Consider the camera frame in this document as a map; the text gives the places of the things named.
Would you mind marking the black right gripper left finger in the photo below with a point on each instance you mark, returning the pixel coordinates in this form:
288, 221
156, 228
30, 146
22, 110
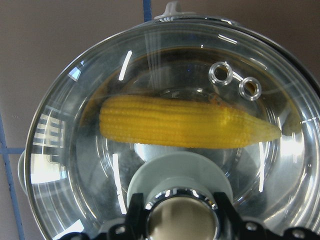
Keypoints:
136, 218

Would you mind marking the glass pot lid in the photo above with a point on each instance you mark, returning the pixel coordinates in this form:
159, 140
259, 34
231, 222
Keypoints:
170, 130

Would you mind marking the yellow corn cob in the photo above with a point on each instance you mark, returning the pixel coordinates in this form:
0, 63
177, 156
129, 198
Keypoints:
181, 123

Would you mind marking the pale green electric pot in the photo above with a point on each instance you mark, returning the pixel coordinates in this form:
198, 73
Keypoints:
175, 25

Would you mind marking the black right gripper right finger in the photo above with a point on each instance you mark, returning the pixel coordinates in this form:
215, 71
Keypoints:
231, 223

